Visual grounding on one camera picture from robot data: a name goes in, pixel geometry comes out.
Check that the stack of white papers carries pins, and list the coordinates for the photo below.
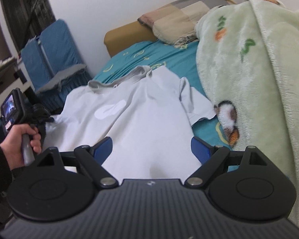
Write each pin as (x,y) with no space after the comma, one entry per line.
(1,63)

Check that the bed with teal patterned sheet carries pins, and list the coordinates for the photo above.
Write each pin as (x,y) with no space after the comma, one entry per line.
(179,59)

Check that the blue covered chair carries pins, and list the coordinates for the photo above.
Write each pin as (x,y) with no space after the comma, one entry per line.
(31,62)
(56,44)

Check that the person's left hand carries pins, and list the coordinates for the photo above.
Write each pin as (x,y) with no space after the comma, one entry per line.
(13,144)

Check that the grey seat cushion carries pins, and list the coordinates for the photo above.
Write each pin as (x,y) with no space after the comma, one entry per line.
(62,76)

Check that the dark-legged table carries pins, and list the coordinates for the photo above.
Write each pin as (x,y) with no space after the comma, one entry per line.
(5,79)

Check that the green fleece printed blanket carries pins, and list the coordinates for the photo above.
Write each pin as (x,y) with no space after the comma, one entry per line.
(259,79)

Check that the mustard bed headboard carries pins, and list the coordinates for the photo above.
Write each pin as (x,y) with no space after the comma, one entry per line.
(124,37)

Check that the light grey shirt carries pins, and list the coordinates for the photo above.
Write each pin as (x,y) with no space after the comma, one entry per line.
(139,119)

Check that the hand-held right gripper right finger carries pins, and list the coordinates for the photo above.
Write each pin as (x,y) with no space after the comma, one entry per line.
(198,149)

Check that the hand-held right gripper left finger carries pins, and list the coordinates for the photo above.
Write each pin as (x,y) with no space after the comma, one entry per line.
(104,148)

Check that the plaid beige pillow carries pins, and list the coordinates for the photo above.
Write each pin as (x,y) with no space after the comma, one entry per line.
(174,17)

